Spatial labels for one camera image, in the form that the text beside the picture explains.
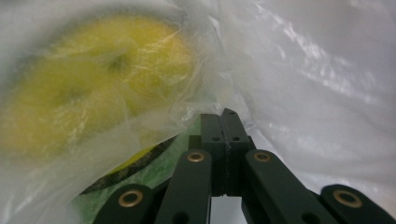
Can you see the green snack packet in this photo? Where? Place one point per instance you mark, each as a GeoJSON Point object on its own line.
{"type": "Point", "coordinates": [155, 168]}

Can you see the clear plastic bag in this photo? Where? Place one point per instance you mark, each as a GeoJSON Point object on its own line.
{"type": "Point", "coordinates": [311, 77]}

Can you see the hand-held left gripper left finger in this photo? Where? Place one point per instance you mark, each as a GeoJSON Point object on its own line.
{"type": "Point", "coordinates": [212, 130]}

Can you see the yellow fruit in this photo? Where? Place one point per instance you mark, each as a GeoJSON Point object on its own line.
{"type": "Point", "coordinates": [56, 105]}
{"type": "Point", "coordinates": [149, 56]}

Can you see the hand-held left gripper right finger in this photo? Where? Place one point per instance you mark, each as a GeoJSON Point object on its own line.
{"type": "Point", "coordinates": [236, 133]}

